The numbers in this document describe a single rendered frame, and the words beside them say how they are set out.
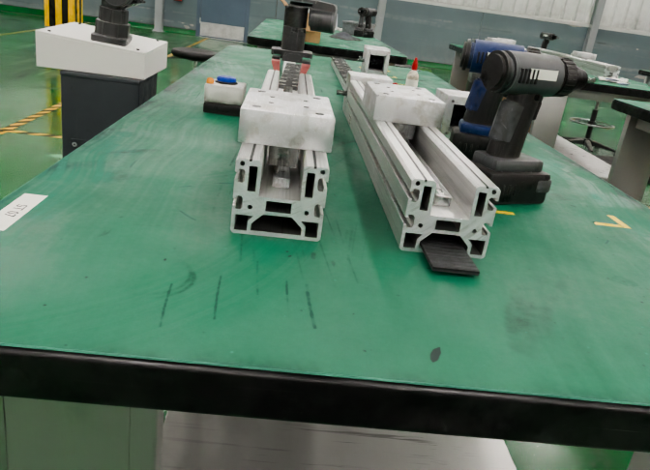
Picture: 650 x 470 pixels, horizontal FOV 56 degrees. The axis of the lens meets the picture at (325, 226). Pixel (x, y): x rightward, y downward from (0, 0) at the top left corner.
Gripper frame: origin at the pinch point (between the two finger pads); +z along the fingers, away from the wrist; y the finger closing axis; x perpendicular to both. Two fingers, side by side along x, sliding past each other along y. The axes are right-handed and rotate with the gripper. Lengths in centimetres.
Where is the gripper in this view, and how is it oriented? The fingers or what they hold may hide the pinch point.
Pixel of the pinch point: (288, 86)
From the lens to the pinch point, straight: 160.3
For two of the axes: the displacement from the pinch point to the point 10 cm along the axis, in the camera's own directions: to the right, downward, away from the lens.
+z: -1.3, 9.2, 3.6
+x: -0.5, -3.7, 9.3
